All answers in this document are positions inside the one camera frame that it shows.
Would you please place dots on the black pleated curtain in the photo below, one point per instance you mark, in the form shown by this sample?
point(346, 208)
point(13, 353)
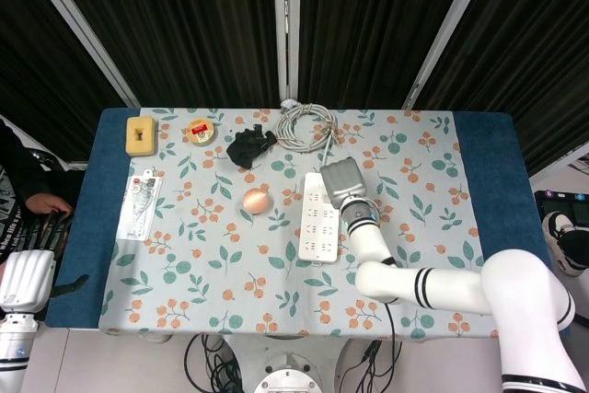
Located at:
point(184, 20)
point(377, 20)

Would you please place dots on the black crumpled cloth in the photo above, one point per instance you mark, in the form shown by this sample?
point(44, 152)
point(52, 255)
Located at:
point(246, 146)

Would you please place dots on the person's black printed clothing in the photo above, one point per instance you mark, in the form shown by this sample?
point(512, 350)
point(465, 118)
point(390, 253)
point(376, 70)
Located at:
point(18, 158)

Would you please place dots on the grey metal frame post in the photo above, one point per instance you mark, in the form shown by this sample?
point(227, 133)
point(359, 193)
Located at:
point(446, 29)
point(78, 29)
point(286, 20)

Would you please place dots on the floral patterned tablecloth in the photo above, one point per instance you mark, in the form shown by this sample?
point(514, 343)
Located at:
point(230, 282)

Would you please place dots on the white robot base flange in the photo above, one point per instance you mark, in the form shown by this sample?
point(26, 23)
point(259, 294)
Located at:
point(287, 377)

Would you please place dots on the white blister pack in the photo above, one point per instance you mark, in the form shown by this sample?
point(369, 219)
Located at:
point(138, 209)

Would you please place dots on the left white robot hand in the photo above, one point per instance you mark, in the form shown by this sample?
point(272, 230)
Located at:
point(25, 278)

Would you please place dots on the white power strip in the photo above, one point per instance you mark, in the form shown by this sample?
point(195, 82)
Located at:
point(317, 236)

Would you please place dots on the black panel with coloured icons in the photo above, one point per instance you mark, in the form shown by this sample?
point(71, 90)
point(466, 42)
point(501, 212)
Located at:
point(559, 197)

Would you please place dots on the yellow sponge block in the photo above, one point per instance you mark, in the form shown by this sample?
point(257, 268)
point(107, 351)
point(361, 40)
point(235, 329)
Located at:
point(142, 137)

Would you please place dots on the blue table cover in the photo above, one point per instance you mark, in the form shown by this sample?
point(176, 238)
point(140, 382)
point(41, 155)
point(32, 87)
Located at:
point(501, 172)

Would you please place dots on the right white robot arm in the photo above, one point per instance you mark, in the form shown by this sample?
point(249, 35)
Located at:
point(460, 292)

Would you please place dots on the black and white shoe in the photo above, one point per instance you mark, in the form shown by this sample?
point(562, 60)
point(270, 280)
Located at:
point(568, 246)

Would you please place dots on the person's bare hand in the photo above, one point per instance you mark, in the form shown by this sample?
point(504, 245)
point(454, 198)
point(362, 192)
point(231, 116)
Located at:
point(46, 204)

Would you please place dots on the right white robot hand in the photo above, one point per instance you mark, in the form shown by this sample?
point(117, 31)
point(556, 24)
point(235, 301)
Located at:
point(345, 181)

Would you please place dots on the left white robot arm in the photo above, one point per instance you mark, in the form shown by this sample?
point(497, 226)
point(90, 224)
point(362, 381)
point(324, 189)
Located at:
point(14, 351)

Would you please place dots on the orange onion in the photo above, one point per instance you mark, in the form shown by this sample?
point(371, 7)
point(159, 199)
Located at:
point(256, 201)

